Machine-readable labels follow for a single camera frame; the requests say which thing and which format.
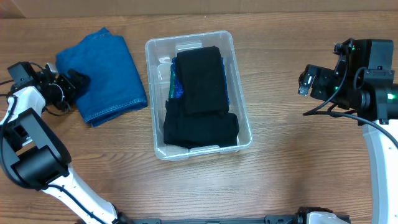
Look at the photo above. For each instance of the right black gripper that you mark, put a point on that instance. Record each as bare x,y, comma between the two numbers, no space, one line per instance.
328,79

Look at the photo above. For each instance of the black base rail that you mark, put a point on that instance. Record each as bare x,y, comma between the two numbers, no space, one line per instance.
304,215

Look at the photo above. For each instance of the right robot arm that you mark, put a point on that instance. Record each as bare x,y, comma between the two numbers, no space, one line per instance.
361,87

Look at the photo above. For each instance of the clear plastic storage bin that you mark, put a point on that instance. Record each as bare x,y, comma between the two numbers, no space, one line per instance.
159,55

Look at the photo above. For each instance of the blue sequin sparkly garment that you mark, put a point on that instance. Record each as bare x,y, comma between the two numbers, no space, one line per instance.
176,89

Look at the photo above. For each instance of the blue denim garment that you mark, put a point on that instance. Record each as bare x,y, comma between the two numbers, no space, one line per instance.
115,84

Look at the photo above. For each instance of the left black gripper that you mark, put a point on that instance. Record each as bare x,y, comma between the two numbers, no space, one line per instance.
66,87

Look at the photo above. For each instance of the black garment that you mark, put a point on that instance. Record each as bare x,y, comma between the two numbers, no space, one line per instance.
198,130

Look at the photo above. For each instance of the black cloth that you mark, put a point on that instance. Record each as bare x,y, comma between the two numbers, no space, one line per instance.
201,73

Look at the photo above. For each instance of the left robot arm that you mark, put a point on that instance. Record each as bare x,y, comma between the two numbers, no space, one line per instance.
32,156

